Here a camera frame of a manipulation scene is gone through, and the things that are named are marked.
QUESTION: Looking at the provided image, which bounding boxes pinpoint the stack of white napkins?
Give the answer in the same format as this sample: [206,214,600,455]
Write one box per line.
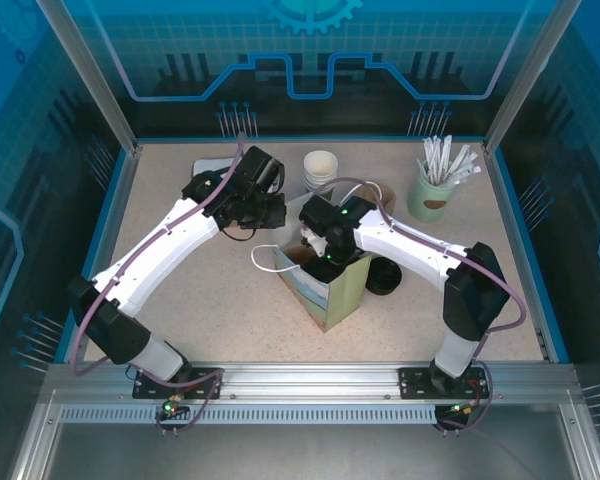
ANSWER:
[193,158,236,176]

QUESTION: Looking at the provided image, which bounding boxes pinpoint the green straw holder cup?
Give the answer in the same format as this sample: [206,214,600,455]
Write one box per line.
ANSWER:
[407,159,456,225]

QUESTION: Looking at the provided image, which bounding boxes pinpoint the aluminium mounting rail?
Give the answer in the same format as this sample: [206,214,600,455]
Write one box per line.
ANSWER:
[44,360,579,407]

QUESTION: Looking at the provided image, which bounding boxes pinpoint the aluminium frame post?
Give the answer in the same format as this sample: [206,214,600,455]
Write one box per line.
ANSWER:
[481,0,589,156]
[34,0,144,154]

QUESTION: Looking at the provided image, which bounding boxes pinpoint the white paper bag with handles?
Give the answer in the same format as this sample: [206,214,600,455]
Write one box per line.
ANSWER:
[251,180,384,334]

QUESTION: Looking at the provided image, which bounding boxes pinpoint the small LED connector board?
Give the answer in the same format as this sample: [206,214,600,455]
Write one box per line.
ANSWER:
[157,399,191,419]
[442,402,481,419]

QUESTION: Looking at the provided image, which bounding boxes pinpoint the white slotted cable duct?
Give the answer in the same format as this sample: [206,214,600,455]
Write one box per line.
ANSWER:
[59,405,447,426]

